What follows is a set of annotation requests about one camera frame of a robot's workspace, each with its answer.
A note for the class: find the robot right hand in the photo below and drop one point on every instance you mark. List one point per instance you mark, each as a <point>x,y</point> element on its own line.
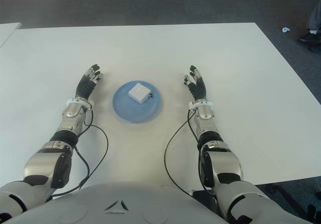
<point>199,89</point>

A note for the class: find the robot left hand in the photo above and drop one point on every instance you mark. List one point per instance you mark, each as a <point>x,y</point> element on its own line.
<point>85,88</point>

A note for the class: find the white cube charger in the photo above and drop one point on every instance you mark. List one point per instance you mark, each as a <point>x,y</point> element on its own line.
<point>139,93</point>

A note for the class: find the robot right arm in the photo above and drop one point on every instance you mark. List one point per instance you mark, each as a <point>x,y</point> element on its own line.
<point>225,166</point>

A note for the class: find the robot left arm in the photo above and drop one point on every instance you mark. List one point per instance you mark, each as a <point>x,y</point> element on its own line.
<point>42,161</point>

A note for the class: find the blue round plate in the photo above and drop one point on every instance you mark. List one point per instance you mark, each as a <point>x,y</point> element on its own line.
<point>133,111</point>

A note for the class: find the white side table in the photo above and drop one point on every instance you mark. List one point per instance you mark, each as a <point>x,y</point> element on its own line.
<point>6,31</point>

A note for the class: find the small white floor object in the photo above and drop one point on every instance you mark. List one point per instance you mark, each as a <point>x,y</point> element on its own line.
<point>285,29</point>

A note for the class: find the black shoe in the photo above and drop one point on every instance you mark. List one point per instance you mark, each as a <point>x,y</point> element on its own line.
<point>309,38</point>

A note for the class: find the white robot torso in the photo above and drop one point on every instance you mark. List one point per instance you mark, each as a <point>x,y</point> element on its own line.
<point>150,204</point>

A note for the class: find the grey trousered person leg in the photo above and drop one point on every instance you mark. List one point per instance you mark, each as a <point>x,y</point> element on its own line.
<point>316,20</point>

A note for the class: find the black table leg frame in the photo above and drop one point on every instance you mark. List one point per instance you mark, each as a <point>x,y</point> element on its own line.
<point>288,196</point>

